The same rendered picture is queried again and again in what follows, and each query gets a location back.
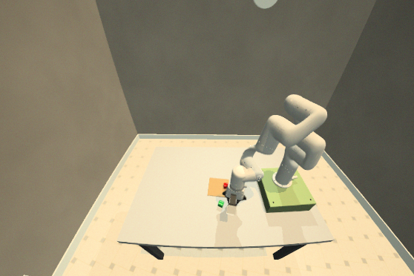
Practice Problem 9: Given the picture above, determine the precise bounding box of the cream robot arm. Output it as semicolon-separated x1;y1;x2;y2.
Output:
229;95;327;192

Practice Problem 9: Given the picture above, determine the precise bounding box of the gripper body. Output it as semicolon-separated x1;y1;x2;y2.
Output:
226;184;245;200

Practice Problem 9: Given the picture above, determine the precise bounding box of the tan flat mat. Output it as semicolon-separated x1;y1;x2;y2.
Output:
208;178;229;197

